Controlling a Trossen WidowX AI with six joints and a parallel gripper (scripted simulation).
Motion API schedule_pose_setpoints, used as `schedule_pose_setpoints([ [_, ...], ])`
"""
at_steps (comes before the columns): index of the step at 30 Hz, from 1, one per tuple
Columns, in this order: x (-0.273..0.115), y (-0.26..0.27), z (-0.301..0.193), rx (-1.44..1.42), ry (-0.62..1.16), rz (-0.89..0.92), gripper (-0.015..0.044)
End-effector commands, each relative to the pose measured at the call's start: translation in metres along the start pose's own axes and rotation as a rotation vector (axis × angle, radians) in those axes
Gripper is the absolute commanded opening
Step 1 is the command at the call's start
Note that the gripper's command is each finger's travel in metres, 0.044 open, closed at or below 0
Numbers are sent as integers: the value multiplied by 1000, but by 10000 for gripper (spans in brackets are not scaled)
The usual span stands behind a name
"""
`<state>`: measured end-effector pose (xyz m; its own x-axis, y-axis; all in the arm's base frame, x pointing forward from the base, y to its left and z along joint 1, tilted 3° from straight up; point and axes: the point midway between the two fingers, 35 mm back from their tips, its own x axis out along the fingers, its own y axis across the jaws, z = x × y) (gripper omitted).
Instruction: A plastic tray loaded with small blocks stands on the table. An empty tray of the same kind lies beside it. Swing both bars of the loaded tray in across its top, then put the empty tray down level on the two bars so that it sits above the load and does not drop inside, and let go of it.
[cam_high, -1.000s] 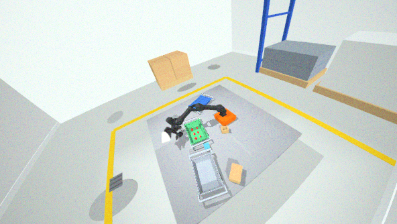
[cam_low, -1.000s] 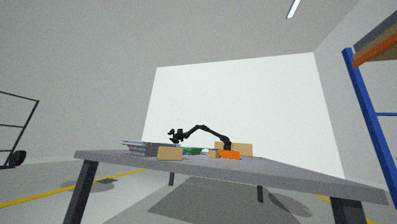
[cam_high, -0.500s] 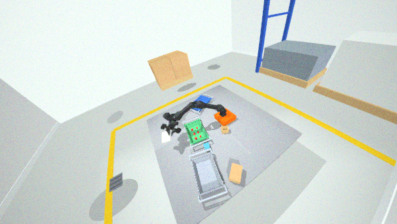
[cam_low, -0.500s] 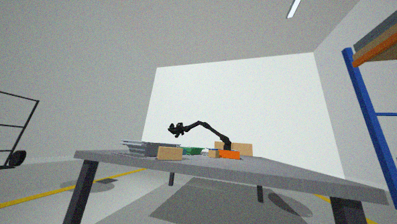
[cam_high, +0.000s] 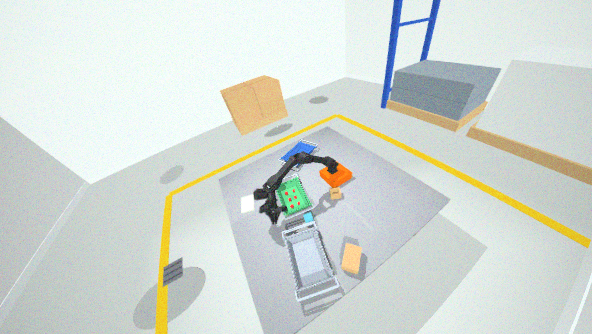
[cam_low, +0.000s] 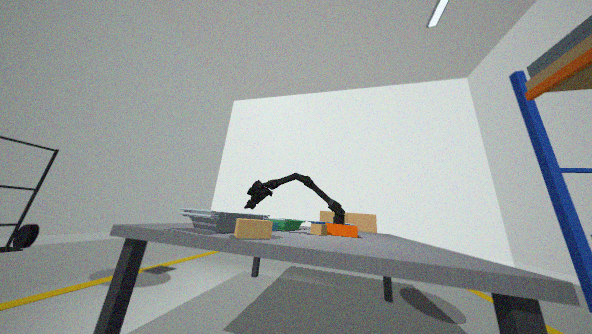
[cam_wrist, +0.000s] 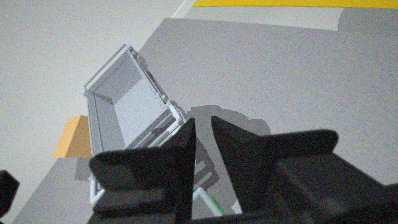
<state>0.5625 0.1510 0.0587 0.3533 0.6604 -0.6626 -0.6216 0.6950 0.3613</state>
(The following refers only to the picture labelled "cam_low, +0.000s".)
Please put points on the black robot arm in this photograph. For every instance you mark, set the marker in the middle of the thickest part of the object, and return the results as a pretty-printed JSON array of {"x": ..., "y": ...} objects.
[{"x": 339, "y": 216}]

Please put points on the green plastic tray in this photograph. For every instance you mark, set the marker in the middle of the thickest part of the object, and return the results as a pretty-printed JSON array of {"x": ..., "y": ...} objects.
[{"x": 290, "y": 225}]

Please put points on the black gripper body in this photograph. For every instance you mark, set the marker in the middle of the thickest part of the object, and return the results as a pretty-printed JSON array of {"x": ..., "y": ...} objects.
[{"x": 259, "y": 197}]

